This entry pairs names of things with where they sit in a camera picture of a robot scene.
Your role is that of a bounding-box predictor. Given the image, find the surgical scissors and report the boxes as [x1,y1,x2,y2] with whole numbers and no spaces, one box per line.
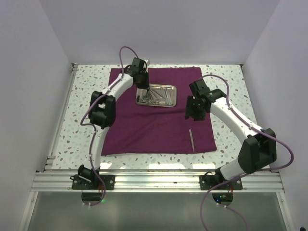
[139,90,153,104]

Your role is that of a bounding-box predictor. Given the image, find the steel tweezers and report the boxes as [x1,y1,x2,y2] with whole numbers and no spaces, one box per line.
[189,129,195,153]
[164,88,172,105]

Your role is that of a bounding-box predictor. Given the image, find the steel instrument tray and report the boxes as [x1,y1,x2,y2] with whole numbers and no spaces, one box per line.
[135,84,177,107]

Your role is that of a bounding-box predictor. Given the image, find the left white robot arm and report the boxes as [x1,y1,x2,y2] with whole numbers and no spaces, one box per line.
[82,70,149,189]

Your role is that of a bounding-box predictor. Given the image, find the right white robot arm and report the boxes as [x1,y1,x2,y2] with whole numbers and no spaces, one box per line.
[185,96,277,189]

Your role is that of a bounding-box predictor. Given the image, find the surgical forceps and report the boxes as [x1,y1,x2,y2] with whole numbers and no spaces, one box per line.
[150,89,161,106]

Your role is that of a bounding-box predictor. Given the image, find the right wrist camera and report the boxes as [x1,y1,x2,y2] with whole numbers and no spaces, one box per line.
[189,79,226,103]

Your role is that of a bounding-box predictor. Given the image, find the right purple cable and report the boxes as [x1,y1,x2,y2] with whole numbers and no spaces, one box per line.
[199,74,295,231]

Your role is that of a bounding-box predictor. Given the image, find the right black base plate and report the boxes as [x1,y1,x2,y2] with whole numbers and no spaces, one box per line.
[199,172,243,191]

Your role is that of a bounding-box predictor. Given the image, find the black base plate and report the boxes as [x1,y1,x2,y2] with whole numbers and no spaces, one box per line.
[70,175,116,190]
[199,172,243,191]

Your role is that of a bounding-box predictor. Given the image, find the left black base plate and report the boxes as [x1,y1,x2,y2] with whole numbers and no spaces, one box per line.
[70,175,116,190]

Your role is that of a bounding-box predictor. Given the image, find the aluminium left side rail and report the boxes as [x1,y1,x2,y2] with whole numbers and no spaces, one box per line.
[43,64,79,172]

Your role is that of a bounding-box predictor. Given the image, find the aluminium rail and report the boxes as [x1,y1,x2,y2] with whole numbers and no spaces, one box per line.
[30,169,284,193]
[43,64,79,172]

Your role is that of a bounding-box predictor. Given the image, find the aluminium front rail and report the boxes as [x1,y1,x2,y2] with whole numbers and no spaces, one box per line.
[30,169,284,193]

